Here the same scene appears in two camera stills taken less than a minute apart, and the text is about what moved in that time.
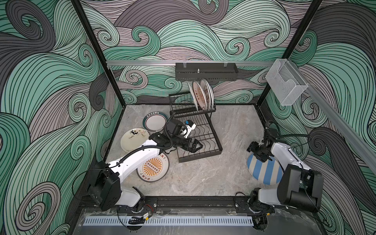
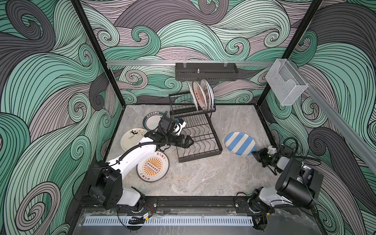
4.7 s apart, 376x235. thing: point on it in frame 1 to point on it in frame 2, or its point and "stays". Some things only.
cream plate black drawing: (132, 139) stays
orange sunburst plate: (199, 94) stays
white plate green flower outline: (212, 96) stays
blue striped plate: (268, 173) to (240, 143)
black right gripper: (251, 147) to (259, 154)
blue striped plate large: (193, 94) stays
